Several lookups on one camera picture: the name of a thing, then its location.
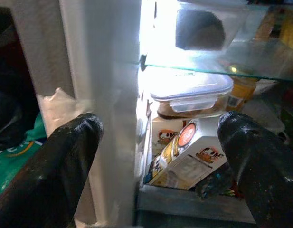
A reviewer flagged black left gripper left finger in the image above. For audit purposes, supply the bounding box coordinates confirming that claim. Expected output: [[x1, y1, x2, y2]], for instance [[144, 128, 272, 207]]
[[0, 113, 104, 228]]

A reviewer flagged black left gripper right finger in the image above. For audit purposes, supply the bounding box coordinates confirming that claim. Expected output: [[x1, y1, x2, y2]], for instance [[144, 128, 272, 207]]
[[217, 111, 293, 228]]

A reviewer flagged grey steel fridge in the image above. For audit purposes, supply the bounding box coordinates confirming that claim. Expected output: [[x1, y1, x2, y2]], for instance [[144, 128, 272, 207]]
[[10, 0, 293, 228]]

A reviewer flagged glass fridge shelf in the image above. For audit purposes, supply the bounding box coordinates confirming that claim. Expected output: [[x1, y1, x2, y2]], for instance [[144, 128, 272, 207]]
[[138, 35, 293, 83]]

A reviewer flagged teal printed bag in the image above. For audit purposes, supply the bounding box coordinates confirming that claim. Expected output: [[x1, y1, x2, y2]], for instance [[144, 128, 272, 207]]
[[0, 112, 47, 198]]

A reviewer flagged colourful snack packet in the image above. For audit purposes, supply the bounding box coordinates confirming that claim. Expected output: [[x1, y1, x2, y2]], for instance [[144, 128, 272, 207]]
[[195, 165, 245, 200]]

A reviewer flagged white crumpled plastic piece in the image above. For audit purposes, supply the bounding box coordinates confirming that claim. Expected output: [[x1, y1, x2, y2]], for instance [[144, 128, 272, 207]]
[[41, 87, 90, 134]]

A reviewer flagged orange-capped milk carton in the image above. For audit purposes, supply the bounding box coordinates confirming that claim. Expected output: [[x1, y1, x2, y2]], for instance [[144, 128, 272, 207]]
[[144, 118, 229, 191]]

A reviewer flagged yellow labelled jar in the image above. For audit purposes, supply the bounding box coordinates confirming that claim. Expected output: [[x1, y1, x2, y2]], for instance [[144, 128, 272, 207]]
[[226, 77, 259, 113]]

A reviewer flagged grey crisper cover shelf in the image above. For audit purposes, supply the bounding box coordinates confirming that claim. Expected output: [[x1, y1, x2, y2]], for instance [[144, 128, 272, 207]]
[[136, 184, 256, 225]]

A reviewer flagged white cow-print milk carton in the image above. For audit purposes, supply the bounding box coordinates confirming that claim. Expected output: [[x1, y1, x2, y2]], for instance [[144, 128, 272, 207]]
[[151, 115, 188, 158]]

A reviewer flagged clear lidded food container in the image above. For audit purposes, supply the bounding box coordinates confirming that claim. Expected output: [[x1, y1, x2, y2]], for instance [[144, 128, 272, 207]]
[[150, 73, 235, 120]]

